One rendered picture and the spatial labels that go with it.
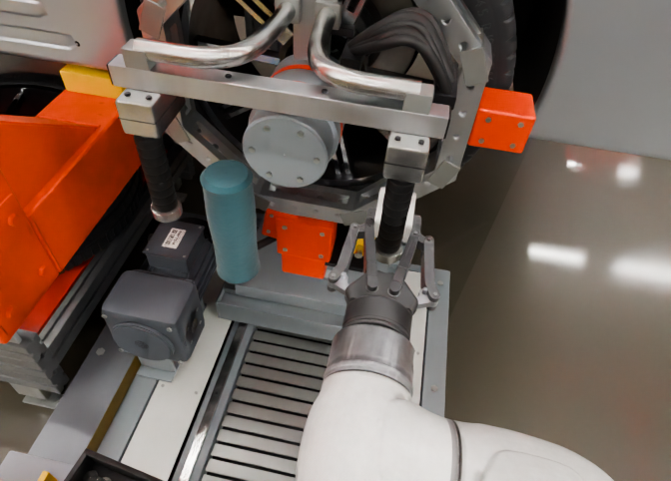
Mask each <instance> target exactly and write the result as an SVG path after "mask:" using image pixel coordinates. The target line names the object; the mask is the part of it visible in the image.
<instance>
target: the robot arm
mask: <svg viewBox="0 0 671 481"><path fill-rule="evenodd" d="M384 193H385V188H380V192H379V197H378V203H377V208H376V209H375V208H369V209H368V210H367V215H366V220H365V223H364V224H363V225H359V224H357V223H353V224H351V225H350V227H349V230H348V233H347V236H346V239H345V242H344V245H343V248H342V251H341V254H340V256H339V259H338V262H337V265H336V266H335V267H334V268H333V270H332V271H331V272H330V273H329V276H328V291H330V292H334V291H336V290H337V291H338V292H340V293H342V294H343V295H344V299H345V302H346V309H345V314H344V319H343V323H342V328H341V330H340V331H339V332H338V333H337V334H336V335H335V337H334V339H333V342H332V347H331V351H330V356H329V360H328V365H327V369H326V371H325V374H324V382H323V386H322V389H321V391H320V394H319V396H318V398H317V399H316V401H315V402H314V404H313V406H312V408H311V410H310V413H309V416H308V419H307V422H306V425H305V429H304V433H303V437H302V441H301V446H300V451H299V457H298V463H297V469H296V481H614V480H613V479H612V478H611V477H609V476H608V475H607V474H606V473H605V472H604V471H603V470H601V469H600V468H599V467H597V466H596V465H595V464H593V463H592V462H590V461H588V460H587V459H585V458H583V457H582V456H580V455H578V454H576V453H574V452H572V451H570V450H568V449H566V448H564V447H562V446H559V445H557V444H554V443H551V442H548V441H545V440H542V439H539V438H536V437H533V436H529V435H526V434H523V433H519V432H516V431H512V430H508V429H504V428H500V427H495V426H490V425H486V424H480V423H467V422H461V421H456V420H451V419H447V418H444V417H441V416H439V415H436V414H434V413H432V412H430V411H428V410H426V409H424V408H422V407H421V406H419V405H417V404H416V403H414V402H411V397H412V394H413V386H412V384H413V358H414V353H415V350H414V347H413V346H412V344H411V342H410V332H411V322H412V316H413V315H414V314H415V313H416V310H417V309H418V308H424V307H426V308H427V309H428V310H430V311H434V310H435V309H436V306H437V304H438V301H439V298H440V293H439V291H438V289H437V287H436V284H435V282H434V239H433V237H431V236H426V237H424V236H423V235H422V234H421V233H420V225H421V217H420V216H416V215H414V206H415V198H416V193H413V194H412V197H411V203H410V207H409V211H408V214H407V218H406V222H405V227H404V234H403V242H406V246H405V248H404V251H403V254H402V256H401V259H400V262H399V264H398V266H397V268H396V271H395V273H393V272H383V271H380V270H377V268H376V260H375V241H374V238H376V237H377V236H378V230H379V225H380V219H381V213H382V203H383V198H384ZM360 239H363V270H364V274H363V275H362V276H361V277H359V278H358V279H356V280H355V281H354V282H352V283H351V284H348V283H347V280H348V276H347V271H348V268H349V265H350V262H351V259H352V256H353V253H354V249H355V246H356V243H357V240H360ZM417 248H418V249H420V250H421V275H420V291H419V293H418V297H415V295H414V294H413V292H412V291H411V289H410V288H409V286H408V285H407V283H406V282H405V278H406V275H407V272H408V269H409V267H410V264H411V261H412V258H413V255H414V253H415V251H416V249H417Z"/></svg>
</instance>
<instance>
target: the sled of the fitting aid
mask: <svg viewBox="0 0 671 481"><path fill-rule="evenodd" d="M263 216H264V214H259V213H256V217H257V231H258V228H259V226H260V223H261V221H262V219H263ZM400 258H401V257H400ZM399 262H400V259H399V260H398V261H397V262H395V263H391V264H390V265H389V270H388V272H393V273H395V271H396V268H397V266H398V264H399ZM216 308H217V313H218V318H223V319H228V320H233V321H238V322H243V323H248V324H252V325H257V326H262V327H267V328H272V329H277V330H282V331H287V332H292V333H297V334H302V335H307V336H312V337H317V338H322V339H327V340H333V339H334V337H335V335H336V334H337V333H338V332H339V331H340V330H341V328H342V323H343V319H344V315H341V314H336V313H331V312H326V311H321V310H316V309H311V308H306V307H301V306H296V305H291V304H285V303H280V302H275V301H270V300H265V299H260V298H255V297H250V296H245V295H240V294H236V288H235V284H234V283H230V282H226V281H224V284H223V286H222V288H221V291H220V293H219V295H218V297H217V300H216Z"/></svg>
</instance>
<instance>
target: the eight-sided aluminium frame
mask: <svg viewBox="0 0 671 481"><path fill-rule="evenodd" d="M186 1H187V0H144V2H143V3H142V4H141V5H140V6H139V8H138V9H137V14H138V18H139V22H140V25H139V30H141V31H142V35H143V38H147V39H154V40H160V41H167V42H173V43H180V44H185V43H184V37H183V31H182V25H181V20H180V14H179V9H180V7H181V6H182V5H183V4H184V3H185V2H186ZM413 1H414V2H415V4H416V5H417V7H418V8H422V9H424V10H427V11H428V12H430V13H431V14H432V15H433V16H434V17H435V19H436V20H437V22H438V23H439V25H440V27H441V30H442V32H443V34H444V37H445V40H446V43H447V46H448V49H449V52H450V53H451V55H452V56H453V58H454V59H455V60H456V62H457V63H458V74H457V98H456V102H455V105H454V109H453V110H452V111H451V120H450V123H449V127H448V131H447V134H446V138H445V139H439V141H438V145H437V149H436V151H434V152H432V153H430V154H429V155H428V159H427V163H426V170H425V171H424V175H423V180H422V182H421V183H420V184H417V183H415V186H414V189H413V192H414V193H416V198H415V199H418V198H421V197H423V196H425V195H427V194H429V193H431V192H433V191H435V190H437V189H439V188H441V189H443V188H444V187H445V186H446V185H448V184H450V183H452V182H454V181H455V180H456V177H457V174H458V172H459V171H460V164H461V161H462V158H463V155H464V151H465V148H466V145H467V142H468V139H469V135H470V132H471V129H472V126H473V123H474V119H475V116H476V113H477V110H478V107H479V103H480V100H481V97H482V94H483V91H484V87H485V84H486V83H487V82H488V75H489V71H490V68H491V65H492V54H491V43H490V42H489V40H488V39H487V37H486V36H485V34H484V32H483V28H480V26H479V25H478V23H477V22H476V20H475V19H474V17H473V16H472V14H471V13H470V11H469V10H468V8H467V6H466V5H465V3H464V2H463V0H413ZM185 101H186V103H185V105H184V107H183V108H182V109H181V111H180V112H179V113H178V115H177V116H176V117H175V119H174V120H173V121H172V123H171V124H170V125H169V127H168V128H167V129H166V131H165V132H166V133H167V134H168V135H169V136H170V137H171V138H172V139H173V140H174V142H175V143H176V144H179V145H181V146H182V147H183V148H184V149H185V150H186V151H188V152H189V153H190V154H191V155H192V156H193V157H194V158H196V159H197V160H198V161H199V162H200V163H201V164H203V165H204V166H205V167H207V166H209V165H210V164H212V163H214V162H217V161H221V160H234V161H238V162H241V163H243V164H245V165H247V166H248V167H249V168H250V169H251V170H252V172H253V188H254V196H255V204H256V209H260V210H262V211H266V210H267V209H271V210H274V211H277V212H280V213H285V214H290V215H295V216H301V217H306V218H312V219H317V220H323V221H328V222H334V223H339V224H344V225H345V226H350V225H351V224H353V223H357V224H359V225H363V224H364V223H365V220H366V215H367V210H368V209H369V208H375V209H376V208H377V203H378V197H379V192H380V188H385V186H386V181H387V178H383V179H381V180H379V181H377V182H375V183H373V184H371V185H369V186H367V187H366V188H364V189H362V190H360V191H357V192H354V191H348V190H342V189H337V188H331V187H325V186H319V185H314V184H311V185H308V186H305V187H299V188H289V187H283V186H279V185H276V184H274V183H272V182H269V181H268V180H266V179H264V178H263V177H261V176H260V175H259V174H258V173H256V172H255V171H254V169H253V168H252V167H251V166H250V165H249V163H248V161H247V160H246V157H245V155H244V154H243V153H242V152H240V151H239V150H238V149H237V148H236V147H235V146H234V145H233V144H232V143H231V142H230V141H229V140H227V139H226V138H225V137H224V136H223V135H222V134H221V133H220V132H219V131H218V130H217V129H216V128H214V127H213V126H212V125H211V124H210V123H209V122H208V121H207V120H206V119H205V118H204V117H203V116H202V115H200V114H199V113H198V112H197V110H196V108H195V102H194V99H191V98H185Z"/></svg>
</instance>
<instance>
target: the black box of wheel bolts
mask: <svg viewBox="0 0 671 481"><path fill-rule="evenodd" d="M64 481H164V480H162V479H159V478H157V477H154V476H152V475H150V474H147V473H145V472H143V471H140V470H138V469H135V468H133V467H131V466H128V465H126V464H124V463H121V462H119V461H116V460H114V459H112V458H109V457H107V456H105V455H102V454H100V453H98V452H95V451H93V450H90V449H88V448H86V449H85V450H84V452H83V453H82V455H81V456H80V458H79V459H78V461H77V462H76V464H75V465H74V466H73V468H72V469H71V471H70V472H69V474H68V475H67V477H66V478H65V480H64Z"/></svg>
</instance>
